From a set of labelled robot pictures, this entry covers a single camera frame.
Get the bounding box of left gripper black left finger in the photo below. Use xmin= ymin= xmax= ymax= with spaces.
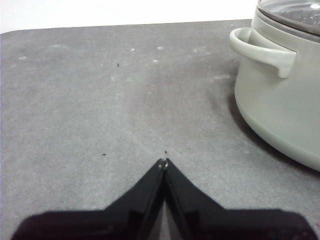
xmin=10 ymin=158 xmax=166 ymax=240

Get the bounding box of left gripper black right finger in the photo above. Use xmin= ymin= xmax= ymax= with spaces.
xmin=163 ymin=157 xmax=317 ymax=240

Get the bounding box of pale green electric cooking pot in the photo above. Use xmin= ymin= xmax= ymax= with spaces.
xmin=229 ymin=5 xmax=320 ymax=173

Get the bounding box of glass lid with green knob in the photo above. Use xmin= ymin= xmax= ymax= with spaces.
xmin=255 ymin=0 xmax=320 ymax=44

